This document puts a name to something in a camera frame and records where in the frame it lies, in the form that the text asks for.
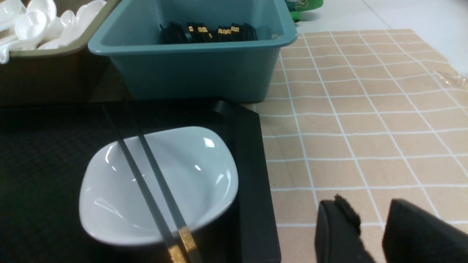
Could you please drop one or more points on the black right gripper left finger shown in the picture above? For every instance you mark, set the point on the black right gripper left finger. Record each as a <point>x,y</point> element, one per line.
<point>338,233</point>

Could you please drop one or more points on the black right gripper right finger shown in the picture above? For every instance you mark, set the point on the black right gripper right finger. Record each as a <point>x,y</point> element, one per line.
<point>412,235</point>

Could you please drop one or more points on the pile of black chopsticks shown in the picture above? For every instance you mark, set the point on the pile of black chopsticks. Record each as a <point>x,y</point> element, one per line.
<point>192,32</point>

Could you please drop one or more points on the pile of white soup spoons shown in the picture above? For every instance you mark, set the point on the pile of white soup spoons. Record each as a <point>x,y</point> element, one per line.
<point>37,26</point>

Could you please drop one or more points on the olive plastic spoon bin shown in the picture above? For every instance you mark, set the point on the olive plastic spoon bin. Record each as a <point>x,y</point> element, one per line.
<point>59,76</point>

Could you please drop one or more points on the teal plastic chopstick bin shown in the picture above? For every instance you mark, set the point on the teal plastic chopstick bin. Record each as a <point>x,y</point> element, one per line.
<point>237,71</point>

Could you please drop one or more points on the black chopstick gold band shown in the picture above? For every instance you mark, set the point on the black chopstick gold band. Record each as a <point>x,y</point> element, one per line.
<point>184,232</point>
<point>173,246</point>

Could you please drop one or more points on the green cloth backdrop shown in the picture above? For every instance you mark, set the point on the green cloth backdrop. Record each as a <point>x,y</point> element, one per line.
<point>296,7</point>

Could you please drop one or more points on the beige checkered table mat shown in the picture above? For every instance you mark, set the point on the beige checkered table mat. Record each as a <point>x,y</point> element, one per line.
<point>370,115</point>

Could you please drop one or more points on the white square side dish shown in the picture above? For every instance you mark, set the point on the white square side dish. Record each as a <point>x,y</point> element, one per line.
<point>198,168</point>

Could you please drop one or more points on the black plastic serving tray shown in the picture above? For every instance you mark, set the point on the black plastic serving tray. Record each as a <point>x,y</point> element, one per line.
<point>44,154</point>

